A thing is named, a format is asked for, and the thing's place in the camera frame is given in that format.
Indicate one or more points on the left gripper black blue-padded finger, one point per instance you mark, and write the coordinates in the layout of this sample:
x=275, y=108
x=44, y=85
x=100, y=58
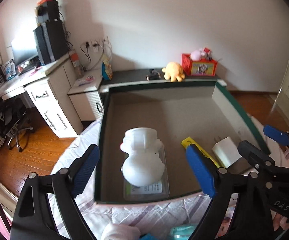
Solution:
x=33, y=217
x=251, y=218

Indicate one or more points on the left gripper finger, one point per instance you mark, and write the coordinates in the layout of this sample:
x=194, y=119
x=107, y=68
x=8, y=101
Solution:
x=280, y=137
x=272, y=180

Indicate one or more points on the striped white tablecloth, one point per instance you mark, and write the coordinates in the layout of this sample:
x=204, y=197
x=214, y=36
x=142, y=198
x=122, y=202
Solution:
x=155, y=219

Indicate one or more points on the white charger plug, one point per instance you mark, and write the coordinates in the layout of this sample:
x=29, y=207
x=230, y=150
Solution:
x=226, y=152

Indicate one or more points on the clear plastic card case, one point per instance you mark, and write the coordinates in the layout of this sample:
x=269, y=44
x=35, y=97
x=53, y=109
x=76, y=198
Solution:
x=154, y=192

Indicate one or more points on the yellow utility knife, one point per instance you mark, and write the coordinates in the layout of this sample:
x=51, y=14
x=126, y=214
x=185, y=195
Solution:
x=188, y=141

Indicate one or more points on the red toy box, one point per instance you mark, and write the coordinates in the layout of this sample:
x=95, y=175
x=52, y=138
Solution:
x=198, y=68

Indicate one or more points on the black office chair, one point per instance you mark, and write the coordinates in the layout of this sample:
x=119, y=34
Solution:
x=13, y=121

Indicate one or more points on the pink plush toy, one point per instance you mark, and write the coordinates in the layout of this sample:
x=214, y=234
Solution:
x=197, y=55

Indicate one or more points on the pink green storage box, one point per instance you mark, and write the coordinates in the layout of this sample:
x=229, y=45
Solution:
x=202, y=110

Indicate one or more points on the yellow octopus plush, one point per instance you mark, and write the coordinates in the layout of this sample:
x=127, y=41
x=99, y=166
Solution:
x=173, y=72

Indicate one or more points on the white computer desk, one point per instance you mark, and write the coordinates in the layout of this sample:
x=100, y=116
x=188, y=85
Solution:
x=48, y=89

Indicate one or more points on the white small side cabinet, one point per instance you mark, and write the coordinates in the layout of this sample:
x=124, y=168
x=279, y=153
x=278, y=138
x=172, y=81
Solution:
x=85, y=96

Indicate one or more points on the black low cabinet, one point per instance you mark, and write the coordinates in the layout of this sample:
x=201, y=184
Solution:
x=135, y=75

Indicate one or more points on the colourful snack bag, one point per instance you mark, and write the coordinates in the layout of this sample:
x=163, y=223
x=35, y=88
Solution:
x=107, y=72

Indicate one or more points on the computer monitor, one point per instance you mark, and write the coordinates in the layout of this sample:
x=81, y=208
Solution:
x=25, y=51

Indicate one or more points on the black computer tower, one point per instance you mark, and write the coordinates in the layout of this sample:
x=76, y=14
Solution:
x=50, y=41

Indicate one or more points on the black box on tower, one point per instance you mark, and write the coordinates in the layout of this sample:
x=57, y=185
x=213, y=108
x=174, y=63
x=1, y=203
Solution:
x=47, y=11

